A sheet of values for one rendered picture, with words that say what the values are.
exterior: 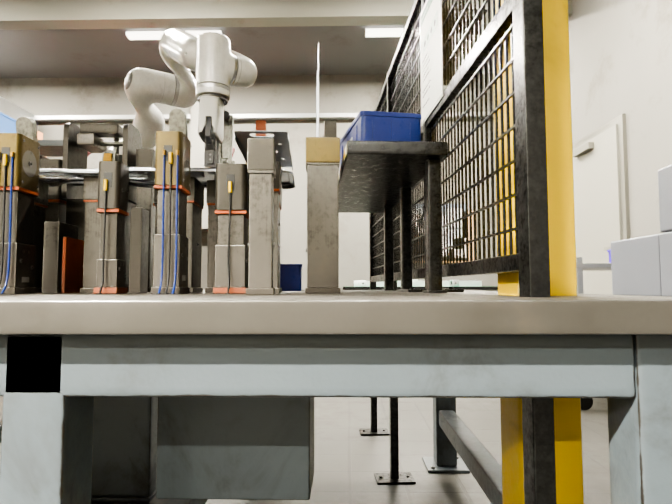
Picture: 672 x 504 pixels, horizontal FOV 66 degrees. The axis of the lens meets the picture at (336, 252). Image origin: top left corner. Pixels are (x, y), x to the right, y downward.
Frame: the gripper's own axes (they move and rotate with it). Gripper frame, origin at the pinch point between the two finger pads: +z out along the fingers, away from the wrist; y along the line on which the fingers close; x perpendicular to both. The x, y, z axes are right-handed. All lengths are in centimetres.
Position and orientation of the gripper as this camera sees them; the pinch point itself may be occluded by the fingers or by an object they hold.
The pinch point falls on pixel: (211, 160)
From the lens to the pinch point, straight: 136.3
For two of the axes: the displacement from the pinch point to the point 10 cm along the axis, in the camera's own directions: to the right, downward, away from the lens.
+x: 10.0, 0.0, 0.5
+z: 0.0, 10.0, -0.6
